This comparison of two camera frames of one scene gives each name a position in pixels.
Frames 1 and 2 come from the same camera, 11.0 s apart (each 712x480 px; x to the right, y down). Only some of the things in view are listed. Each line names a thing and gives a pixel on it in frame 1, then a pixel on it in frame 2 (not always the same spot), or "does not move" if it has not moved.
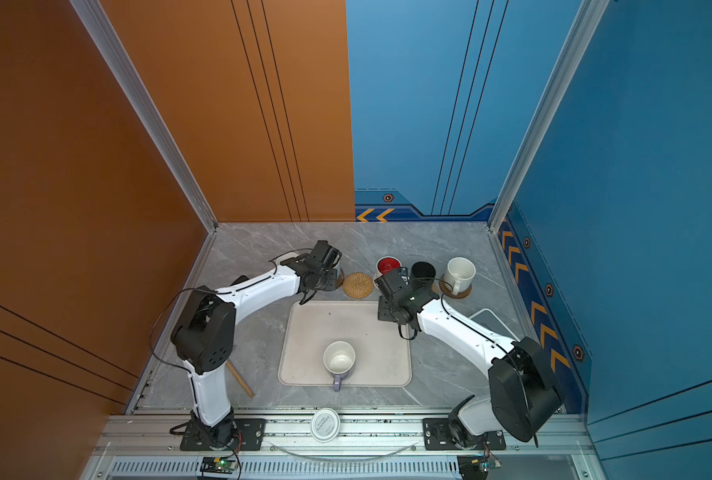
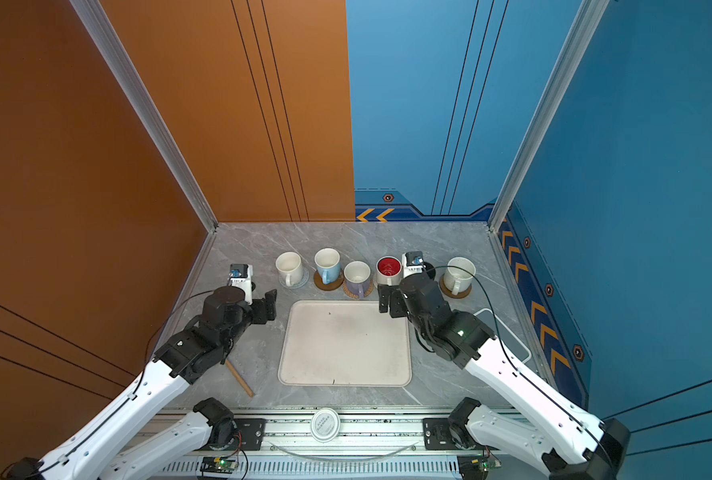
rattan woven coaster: x=358 y=285 does not move
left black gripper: x=332 y=283 → x=270 y=312
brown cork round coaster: x=450 y=294 does not move
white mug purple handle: x=339 y=358 → x=357 y=276
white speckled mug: x=459 y=275 does not move
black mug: x=423 y=270 does not move
